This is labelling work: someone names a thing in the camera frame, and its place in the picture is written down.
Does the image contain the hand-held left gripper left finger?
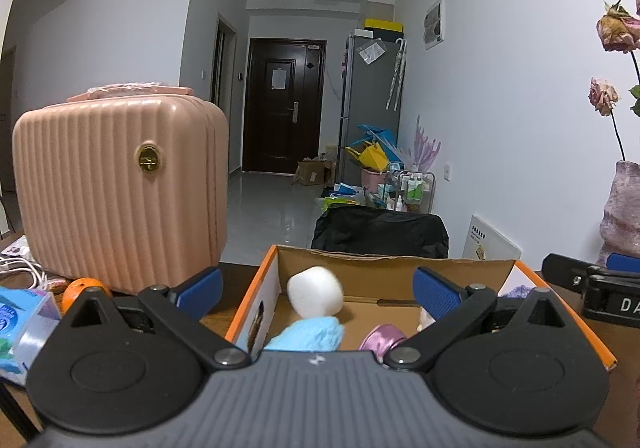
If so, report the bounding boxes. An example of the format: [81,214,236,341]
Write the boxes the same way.
[59,267,252,372]

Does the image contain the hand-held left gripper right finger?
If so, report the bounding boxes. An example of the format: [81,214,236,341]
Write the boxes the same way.
[382,267,578,372]

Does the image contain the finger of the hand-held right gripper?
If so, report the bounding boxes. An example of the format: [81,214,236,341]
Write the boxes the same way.
[542,253,640,290]
[606,252,640,274]

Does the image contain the orange cardboard box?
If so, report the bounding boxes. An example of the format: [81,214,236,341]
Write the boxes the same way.
[224,244,618,374]

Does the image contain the pink satin scrunchie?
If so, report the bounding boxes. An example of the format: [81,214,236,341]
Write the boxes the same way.
[358,324,408,363]

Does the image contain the pale fluffy hair band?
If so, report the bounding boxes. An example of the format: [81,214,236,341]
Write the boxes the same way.
[286,266,345,318]

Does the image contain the blue plush toy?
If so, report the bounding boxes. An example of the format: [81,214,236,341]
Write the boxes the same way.
[263,315,346,352]

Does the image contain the pink textured vase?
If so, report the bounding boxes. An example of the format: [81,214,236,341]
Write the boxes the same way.
[596,161,640,269]

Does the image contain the white flat box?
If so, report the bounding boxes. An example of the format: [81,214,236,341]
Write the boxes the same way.
[462,214,522,261]

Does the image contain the black fabric chair back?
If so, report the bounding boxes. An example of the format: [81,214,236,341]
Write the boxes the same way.
[311,207,450,260]

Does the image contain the metal cart with bottles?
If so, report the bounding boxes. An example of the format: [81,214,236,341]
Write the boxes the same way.
[377,169,437,214]

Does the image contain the orange fruit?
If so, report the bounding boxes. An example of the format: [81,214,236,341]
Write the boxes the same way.
[61,278,113,315]

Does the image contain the pink ribbed suitcase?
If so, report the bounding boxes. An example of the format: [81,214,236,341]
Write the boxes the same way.
[11,81,230,294]

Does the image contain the green yellow plastic bags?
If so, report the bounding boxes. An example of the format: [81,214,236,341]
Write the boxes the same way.
[325,183,366,209]

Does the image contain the pink feather decoration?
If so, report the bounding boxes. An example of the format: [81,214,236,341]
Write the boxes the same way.
[400,114,443,171]

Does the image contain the yellow bag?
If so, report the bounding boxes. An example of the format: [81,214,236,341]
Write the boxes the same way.
[345,141,390,171]

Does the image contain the brown cardboard box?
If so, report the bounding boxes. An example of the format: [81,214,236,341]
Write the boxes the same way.
[291,158,335,186]

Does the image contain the blue tissue pack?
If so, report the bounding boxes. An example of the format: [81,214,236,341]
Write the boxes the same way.
[0,285,62,386]

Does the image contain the dark brown door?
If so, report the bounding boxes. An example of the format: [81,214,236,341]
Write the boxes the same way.
[242,38,327,175]

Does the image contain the side room door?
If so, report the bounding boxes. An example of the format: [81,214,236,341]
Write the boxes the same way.
[210,12,237,169]

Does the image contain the grey refrigerator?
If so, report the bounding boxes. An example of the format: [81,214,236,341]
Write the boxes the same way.
[337,28,403,184]

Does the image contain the white hanging umbrella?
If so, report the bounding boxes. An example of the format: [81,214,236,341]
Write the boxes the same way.
[386,38,407,112]

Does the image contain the dried pink roses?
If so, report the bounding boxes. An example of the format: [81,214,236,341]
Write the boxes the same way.
[588,0,640,161]

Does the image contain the plastic bag on refrigerator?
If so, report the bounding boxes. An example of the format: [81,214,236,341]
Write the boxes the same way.
[357,41,387,65]

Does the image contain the yellow and black box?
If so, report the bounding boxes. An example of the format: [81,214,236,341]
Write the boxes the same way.
[363,18,403,35]

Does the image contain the white cables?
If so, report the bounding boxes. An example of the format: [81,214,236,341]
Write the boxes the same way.
[0,253,48,289]

